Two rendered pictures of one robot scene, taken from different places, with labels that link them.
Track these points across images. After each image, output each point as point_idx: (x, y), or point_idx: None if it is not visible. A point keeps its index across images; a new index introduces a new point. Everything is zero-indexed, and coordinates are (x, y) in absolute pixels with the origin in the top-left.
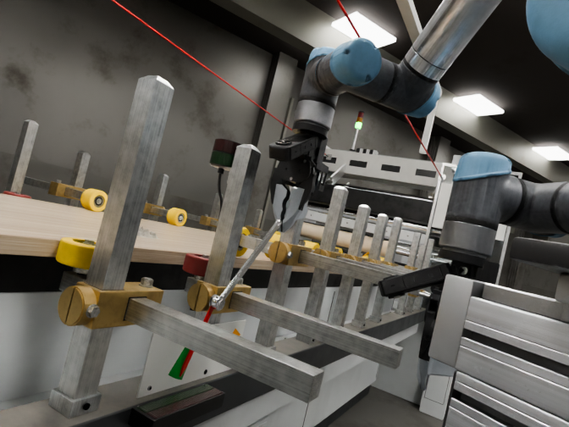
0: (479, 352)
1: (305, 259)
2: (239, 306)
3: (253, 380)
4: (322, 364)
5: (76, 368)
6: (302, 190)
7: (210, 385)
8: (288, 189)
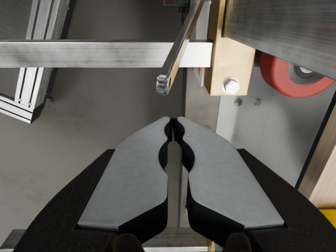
0: None
1: (194, 233)
2: (193, 40)
3: (183, 95)
4: (178, 202)
5: None
6: (90, 215)
7: (181, 5)
8: (207, 235)
